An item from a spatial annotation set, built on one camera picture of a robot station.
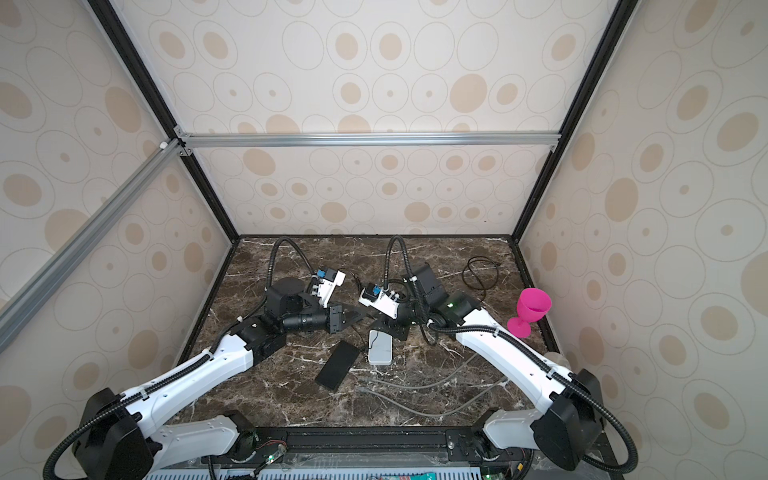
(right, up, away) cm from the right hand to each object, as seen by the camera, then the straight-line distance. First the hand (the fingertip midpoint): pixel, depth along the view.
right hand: (377, 317), depth 75 cm
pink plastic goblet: (+43, +2, +9) cm, 44 cm away
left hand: (-1, +1, -6) cm, 6 cm away
